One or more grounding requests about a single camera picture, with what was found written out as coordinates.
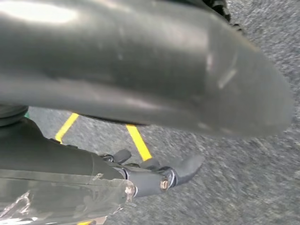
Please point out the yellow floor tape square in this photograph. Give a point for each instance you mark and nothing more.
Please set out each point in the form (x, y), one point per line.
(138, 143)

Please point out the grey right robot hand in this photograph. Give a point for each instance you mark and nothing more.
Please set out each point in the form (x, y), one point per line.
(140, 62)

